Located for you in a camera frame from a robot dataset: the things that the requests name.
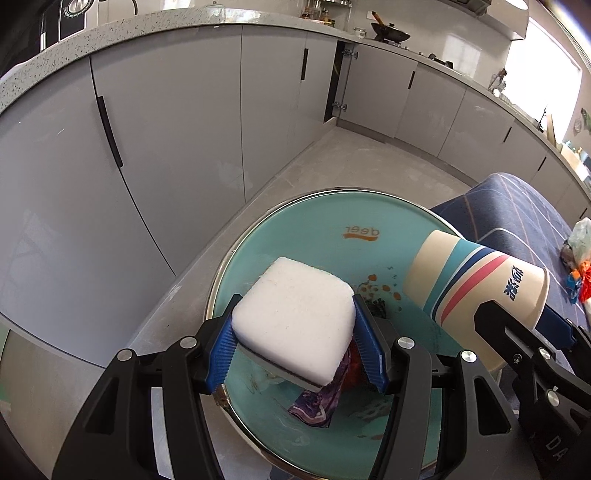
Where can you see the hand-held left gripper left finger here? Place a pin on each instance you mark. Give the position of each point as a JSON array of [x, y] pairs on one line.
[[221, 355]]

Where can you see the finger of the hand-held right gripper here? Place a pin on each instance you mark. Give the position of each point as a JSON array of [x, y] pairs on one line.
[[556, 325], [496, 323]]

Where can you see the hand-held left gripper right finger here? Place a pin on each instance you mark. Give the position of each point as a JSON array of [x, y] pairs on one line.
[[369, 355]]

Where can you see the red plastic bag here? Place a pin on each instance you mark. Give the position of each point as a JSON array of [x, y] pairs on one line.
[[355, 371]]

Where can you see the striped paper cup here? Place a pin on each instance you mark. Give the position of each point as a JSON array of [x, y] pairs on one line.
[[452, 277]]

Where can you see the purple plastic wrapper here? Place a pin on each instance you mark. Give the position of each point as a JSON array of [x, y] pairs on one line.
[[314, 406]]

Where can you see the white sponge block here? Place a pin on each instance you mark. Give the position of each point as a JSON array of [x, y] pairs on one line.
[[295, 318]]

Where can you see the teal ceramic plate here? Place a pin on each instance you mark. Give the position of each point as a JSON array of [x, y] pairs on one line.
[[323, 221]]

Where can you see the orange snack wrapper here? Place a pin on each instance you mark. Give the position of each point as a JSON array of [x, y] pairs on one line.
[[582, 277]]

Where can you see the clear crumpled plastic bag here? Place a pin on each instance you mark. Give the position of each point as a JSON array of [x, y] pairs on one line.
[[581, 235]]

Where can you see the blue checked tablecloth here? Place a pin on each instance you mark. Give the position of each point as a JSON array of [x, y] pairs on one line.
[[508, 207]]

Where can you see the leaning chopping board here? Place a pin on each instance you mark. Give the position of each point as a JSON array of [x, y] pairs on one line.
[[551, 129]]

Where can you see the hanging rags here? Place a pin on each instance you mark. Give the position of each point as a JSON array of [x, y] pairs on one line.
[[584, 121]]

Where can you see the kitchen faucet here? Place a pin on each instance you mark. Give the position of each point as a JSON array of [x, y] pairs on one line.
[[544, 115]]

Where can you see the utensil holder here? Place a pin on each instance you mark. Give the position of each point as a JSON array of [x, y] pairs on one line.
[[499, 83]]

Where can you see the grey lower cabinets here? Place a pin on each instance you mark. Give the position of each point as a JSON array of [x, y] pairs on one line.
[[184, 115]]

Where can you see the gas stove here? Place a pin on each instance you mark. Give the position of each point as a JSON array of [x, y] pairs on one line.
[[434, 56]]

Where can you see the bright window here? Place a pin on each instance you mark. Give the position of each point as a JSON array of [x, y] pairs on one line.
[[540, 50]]

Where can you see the black wok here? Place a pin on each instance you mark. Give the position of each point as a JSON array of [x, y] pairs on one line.
[[390, 32]]

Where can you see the metal spice rack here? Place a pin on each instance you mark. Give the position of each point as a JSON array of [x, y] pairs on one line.
[[323, 9]]

